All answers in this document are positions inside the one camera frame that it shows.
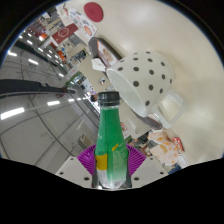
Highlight dark tray with paper liner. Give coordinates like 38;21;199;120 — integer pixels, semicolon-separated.
88;36;126;69

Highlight ceiling lights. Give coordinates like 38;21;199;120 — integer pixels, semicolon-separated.
0;29;84;121

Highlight flat round red coaster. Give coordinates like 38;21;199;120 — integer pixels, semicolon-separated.
83;1;105;23

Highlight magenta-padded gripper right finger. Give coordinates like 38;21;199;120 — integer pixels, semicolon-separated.
125;143;169;188

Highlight colourful printed flyer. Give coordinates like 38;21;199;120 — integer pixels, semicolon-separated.
58;4;98;39

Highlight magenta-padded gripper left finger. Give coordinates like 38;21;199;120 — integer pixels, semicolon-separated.
54;143;98;188

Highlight white polka dot mug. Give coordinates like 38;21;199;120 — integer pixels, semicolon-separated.
105;50;185;130

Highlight green plastic drink bottle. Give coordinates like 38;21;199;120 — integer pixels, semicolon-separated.
94;90;131;190

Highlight orange crumpled food wrapper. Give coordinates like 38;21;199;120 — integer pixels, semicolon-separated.
146;129;184;166

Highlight ceiling air conditioning unit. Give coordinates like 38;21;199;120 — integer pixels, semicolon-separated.
78;133;96;149

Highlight red paper cup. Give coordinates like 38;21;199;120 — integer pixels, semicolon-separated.
50;23;79;45

